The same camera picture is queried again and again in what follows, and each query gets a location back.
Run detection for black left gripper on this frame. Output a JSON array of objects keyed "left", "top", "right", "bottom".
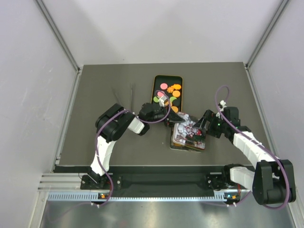
[{"left": 147, "top": 104, "right": 185, "bottom": 126}]

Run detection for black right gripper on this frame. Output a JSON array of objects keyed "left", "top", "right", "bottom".
[{"left": 194, "top": 109, "right": 228, "bottom": 138}]

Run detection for gold tin lid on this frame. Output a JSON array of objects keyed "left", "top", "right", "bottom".
[{"left": 173, "top": 112, "right": 206, "bottom": 150}]

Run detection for steel serving tongs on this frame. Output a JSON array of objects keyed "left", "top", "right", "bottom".
[{"left": 111, "top": 83, "right": 135, "bottom": 112}]

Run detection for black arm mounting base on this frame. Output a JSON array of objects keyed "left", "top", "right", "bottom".
[{"left": 81, "top": 171, "right": 234, "bottom": 195}]

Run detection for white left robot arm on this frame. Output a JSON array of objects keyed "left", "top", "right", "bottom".
[{"left": 88, "top": 103, "right": 185, "bottom": 188}]

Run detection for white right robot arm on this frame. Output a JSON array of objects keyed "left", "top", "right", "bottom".
[{"left": 194, "top": 101, "right": 296, "bottom": 208}]

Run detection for black sandwich cookie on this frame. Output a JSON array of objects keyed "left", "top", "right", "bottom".
[{"left": 172, "top": 99, "right": 181, "bottom": 107}]

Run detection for green round cookie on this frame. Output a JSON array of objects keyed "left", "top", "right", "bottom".
[
  {"left": 153, "top": 96, "right": 159, "bottom": 103},
  {"left": 170, "top": 96, "right": 177, "bottom": 102}
]

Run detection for gold cookie tin box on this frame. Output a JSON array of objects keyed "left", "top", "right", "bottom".
[{"left": 170, "top": 128, "right": 202, "bottom": 152}]

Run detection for orange swirl cookie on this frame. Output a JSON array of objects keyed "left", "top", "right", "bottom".
[{"left": 167, "top": 86, "right": 174, "bottom": 94}]

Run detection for orange fish-shaped cookie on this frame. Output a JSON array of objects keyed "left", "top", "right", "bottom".
[{"left": 171, "top": 84, "right": 181, "bottom": 90}]

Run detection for black gold-rimmed cookie tray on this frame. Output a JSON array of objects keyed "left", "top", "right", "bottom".
[{"left": 151, "top": 75, "right": 183, "bottom": 112}]

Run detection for pink round cookie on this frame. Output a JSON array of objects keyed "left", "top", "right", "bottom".
[{"left": 160, "top": 83, "right": 168, "bottom": 90}]

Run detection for aluminium frame rail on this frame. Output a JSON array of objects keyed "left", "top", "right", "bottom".
[{"left": 38, "top": 171, "right": 244, "bottom": 204}]

